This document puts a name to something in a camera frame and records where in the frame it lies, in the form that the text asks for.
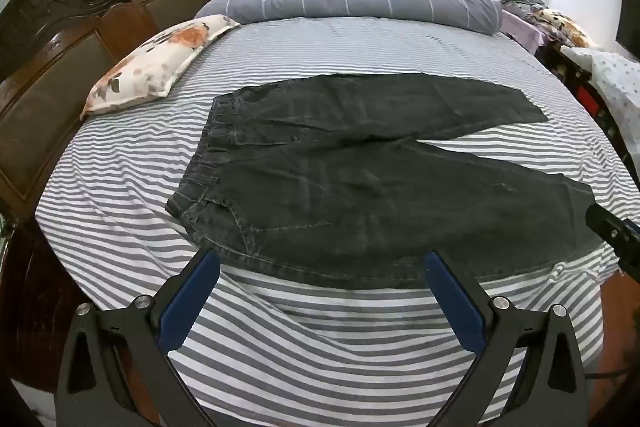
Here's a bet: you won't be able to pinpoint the light purple cloth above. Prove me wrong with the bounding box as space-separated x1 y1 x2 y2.
500 9 546 52

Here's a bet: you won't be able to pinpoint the floral print pillow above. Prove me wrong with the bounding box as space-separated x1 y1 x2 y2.
80 14 241 116

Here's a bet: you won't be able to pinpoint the dark grey denim pants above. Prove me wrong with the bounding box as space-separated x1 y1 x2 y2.
165 73 606 290

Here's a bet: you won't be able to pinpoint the black wall television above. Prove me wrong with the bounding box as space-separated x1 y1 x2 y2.
615 0 640 58

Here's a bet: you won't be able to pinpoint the grey white striped bed sheet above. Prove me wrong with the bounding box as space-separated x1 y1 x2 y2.
32 14 628 427

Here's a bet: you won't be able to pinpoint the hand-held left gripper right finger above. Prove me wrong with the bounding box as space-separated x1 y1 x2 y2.
424 249 588 427

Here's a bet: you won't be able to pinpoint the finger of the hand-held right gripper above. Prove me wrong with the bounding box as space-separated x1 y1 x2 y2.
585 203 640 283

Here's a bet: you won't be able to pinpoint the dark wooden bed headboard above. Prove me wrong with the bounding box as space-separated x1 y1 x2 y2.
0 0 216 395

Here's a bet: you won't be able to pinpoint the grey checked rolled duvet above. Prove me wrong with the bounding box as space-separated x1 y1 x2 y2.
194 0 503 38

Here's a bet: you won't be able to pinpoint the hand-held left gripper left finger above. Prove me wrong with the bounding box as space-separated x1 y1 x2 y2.
54 247 222 427

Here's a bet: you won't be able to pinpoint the white dotted cloth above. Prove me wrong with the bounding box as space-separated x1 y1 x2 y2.
560 47 640 145

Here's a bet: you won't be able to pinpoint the floral print blanket pile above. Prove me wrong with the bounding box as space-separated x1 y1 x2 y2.
500 0 601 50

